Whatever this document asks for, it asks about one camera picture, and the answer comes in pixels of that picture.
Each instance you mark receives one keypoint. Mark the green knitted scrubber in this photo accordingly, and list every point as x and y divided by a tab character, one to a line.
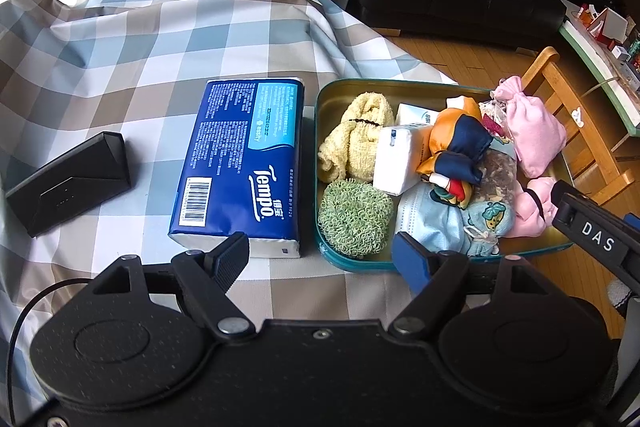
355	217

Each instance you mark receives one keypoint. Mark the wooden chair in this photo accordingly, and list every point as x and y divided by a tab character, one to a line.
590	142

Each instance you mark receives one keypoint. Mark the white tissue packet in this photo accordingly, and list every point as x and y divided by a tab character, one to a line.
397	162
415	114

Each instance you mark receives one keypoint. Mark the orange and navy pouch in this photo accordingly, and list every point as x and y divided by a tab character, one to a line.
460	147

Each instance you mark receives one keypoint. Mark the blue tissue pack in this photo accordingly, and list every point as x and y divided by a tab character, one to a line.
235	147

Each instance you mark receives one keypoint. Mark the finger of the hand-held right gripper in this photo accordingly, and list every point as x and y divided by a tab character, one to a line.
595	232

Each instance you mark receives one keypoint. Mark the small white box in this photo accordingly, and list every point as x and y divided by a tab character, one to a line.
620	52

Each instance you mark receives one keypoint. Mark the blue brown checkered tablecloth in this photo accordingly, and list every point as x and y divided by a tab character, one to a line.
125	57

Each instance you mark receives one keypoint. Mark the cluttered green side table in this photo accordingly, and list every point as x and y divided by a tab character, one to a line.
610	77

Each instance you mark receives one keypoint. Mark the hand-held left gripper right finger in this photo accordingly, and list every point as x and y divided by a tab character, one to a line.
412	262

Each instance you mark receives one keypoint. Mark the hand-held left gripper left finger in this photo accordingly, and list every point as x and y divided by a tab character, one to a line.
227	264

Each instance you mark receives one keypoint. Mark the white and red box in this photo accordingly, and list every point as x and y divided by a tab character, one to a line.
612	24

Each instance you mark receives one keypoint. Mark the pink cloth with black band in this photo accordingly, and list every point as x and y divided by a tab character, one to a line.
530	217

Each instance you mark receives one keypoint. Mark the strawberry print pouch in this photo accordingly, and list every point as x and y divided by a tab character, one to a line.
492	179

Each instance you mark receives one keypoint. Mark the yellow towel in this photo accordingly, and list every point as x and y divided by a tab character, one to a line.
355	132

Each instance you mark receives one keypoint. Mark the blue face mask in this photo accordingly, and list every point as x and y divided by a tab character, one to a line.
430	222

